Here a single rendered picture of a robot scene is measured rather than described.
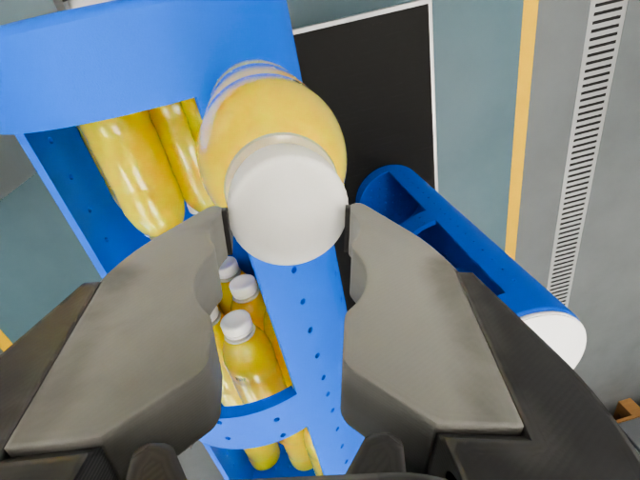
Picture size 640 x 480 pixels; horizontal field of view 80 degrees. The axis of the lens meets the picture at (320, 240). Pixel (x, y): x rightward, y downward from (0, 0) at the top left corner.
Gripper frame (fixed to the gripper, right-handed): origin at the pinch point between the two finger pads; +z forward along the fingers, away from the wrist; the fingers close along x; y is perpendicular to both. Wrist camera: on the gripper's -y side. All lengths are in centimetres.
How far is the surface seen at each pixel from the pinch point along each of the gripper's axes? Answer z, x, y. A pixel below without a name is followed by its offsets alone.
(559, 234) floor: 159, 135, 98
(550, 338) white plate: 44, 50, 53
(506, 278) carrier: 55, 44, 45
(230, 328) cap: 24.5, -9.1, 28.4
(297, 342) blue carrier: 19.3, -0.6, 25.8
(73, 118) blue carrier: 16.3, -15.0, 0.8
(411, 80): 133, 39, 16
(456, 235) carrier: 75, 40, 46
